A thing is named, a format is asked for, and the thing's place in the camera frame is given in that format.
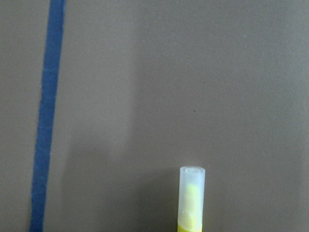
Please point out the yellow highlighter pen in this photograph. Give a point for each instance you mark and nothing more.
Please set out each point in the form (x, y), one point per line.
(191, 199)

